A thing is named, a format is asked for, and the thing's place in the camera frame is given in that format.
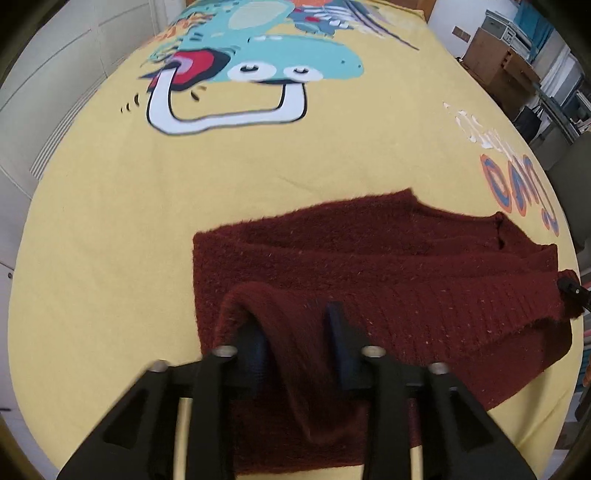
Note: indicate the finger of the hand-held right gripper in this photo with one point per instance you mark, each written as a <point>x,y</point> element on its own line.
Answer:
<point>575,290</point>

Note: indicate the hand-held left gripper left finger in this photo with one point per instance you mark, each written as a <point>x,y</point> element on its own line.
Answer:
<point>256,357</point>

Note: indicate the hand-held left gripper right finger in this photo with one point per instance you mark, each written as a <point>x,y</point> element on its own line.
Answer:
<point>340,344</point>

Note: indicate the dark red knitted sweater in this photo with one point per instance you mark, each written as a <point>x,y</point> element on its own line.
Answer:
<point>415,286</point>

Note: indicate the black bag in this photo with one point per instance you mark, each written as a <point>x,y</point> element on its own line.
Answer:
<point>531,122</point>

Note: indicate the yellow printed blanket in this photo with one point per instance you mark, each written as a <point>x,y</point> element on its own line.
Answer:
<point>115,230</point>

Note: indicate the wooden cabinet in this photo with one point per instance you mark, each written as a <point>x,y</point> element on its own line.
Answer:
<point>494,64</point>

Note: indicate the teal curtain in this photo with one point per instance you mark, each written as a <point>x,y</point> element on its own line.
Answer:
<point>540,23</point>

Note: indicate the white printer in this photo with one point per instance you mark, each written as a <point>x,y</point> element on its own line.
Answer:
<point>505,27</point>

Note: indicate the wooden bed headboard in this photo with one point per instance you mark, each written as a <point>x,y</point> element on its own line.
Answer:
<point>421,7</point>

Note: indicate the wall socket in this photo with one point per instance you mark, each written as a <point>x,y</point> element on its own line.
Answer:
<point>461,33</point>

